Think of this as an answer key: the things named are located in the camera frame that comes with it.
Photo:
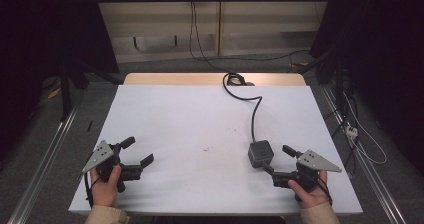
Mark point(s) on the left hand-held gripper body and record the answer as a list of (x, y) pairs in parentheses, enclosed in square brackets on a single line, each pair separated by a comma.
[(100, 155)]

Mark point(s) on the black metal stand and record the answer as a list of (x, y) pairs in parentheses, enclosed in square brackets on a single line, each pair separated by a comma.
[(65, 94)]

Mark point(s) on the white table cover board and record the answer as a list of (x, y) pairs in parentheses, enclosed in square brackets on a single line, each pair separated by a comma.
[(186, 124)]

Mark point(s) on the black cube power adapter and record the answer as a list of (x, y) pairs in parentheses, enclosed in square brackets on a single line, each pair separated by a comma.
[(260, 154)]

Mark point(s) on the person's left hand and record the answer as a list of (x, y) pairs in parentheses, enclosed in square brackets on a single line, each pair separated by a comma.
[(105, 190)]

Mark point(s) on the person's right hand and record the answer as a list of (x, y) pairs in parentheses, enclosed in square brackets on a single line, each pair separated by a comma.
[(311, 195)]

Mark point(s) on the small black stick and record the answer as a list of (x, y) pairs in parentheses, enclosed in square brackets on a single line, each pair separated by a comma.
[(89, 126)]

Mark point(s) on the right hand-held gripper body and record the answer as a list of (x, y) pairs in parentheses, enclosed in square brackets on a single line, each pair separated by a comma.
[(308, 170)]

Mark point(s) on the aluminium floor rail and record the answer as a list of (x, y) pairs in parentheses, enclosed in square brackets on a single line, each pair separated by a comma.
[(46, 164), (370, 170)]

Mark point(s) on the yellow floor tape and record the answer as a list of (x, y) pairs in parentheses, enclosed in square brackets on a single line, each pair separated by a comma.
[(54, 93)]

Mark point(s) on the dark curtain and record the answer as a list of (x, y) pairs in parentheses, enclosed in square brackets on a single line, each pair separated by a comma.
[(383, 50), (40, 34)]

